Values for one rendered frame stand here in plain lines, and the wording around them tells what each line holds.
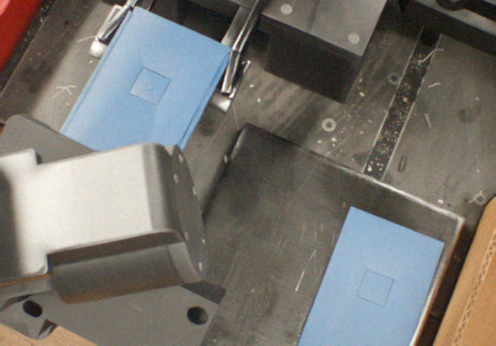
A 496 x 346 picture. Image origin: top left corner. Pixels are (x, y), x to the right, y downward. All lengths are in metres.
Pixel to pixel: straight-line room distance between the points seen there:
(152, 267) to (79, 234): 0.04
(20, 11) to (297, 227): 0.25
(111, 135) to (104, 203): 0.26
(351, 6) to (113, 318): 0.31
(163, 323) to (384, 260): 0.27
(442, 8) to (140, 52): 0.21
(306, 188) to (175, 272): 0.31
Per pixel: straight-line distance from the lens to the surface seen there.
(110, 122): 0.63
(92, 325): 0.46
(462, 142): 0.75
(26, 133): 0.51
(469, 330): 0.71
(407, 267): 0.69
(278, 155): 0.70
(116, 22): 0.66
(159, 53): 0.65
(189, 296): 0.45
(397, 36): 0.78
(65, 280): 0.40
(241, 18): 0.67
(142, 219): 0.37
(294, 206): 0.69
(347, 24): 0.68
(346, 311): 0.67
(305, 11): 0.68
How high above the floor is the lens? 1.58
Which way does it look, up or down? 70 degrees down
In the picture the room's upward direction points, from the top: 11 degrees clockwise
